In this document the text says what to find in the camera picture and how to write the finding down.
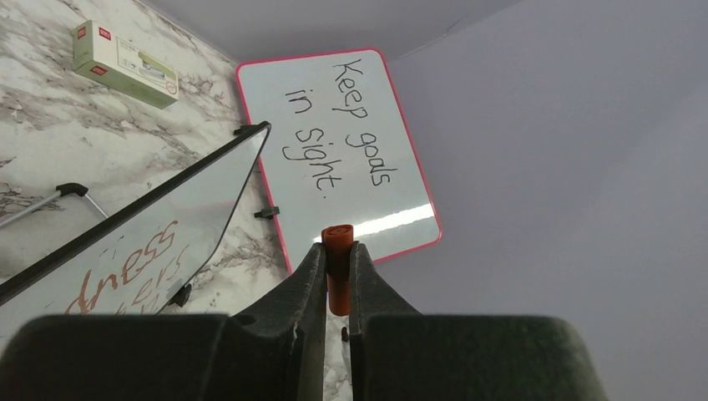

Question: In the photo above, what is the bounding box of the pink framed whiteboard with text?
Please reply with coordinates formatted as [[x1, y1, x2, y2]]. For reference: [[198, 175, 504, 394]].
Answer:
[[235, 48, 443, 270]]

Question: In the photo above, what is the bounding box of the black framed small whiteboard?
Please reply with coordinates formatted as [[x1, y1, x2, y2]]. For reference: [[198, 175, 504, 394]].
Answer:
[[1, 122, 271, 344]]

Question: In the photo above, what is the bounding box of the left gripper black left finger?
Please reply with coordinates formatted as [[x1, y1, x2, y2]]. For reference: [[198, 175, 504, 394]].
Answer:
[[1, 243, 326, 400]]

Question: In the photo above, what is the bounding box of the green white eraser box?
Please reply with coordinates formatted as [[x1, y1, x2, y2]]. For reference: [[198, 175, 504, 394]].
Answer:
[[72, 20, 180, 109]]

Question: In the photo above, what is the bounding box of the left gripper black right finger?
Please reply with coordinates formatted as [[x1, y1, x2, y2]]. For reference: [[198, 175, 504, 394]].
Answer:
[[349, 242, 607, 400]]

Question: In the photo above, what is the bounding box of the red marker cap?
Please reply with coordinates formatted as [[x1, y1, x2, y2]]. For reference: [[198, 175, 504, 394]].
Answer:
[[321, 225, 354, 317]]

